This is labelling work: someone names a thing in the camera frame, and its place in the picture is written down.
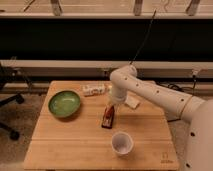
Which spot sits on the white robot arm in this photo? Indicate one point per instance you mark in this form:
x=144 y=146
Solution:
x=192 y=109

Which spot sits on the green bowl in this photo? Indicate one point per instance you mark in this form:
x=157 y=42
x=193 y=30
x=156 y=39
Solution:
x=64 y=104

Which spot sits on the white sponge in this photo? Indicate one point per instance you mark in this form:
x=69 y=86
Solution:
x=132 y=102

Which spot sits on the white plastic bottle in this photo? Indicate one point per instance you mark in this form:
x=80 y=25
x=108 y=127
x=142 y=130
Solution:
x=94 y=89

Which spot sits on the white paper cup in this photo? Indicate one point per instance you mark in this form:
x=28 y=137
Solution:
x=122 y=143

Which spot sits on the dark chocolate bar box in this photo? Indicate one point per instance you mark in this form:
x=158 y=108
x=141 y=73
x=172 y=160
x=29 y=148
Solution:
x=107 y=123

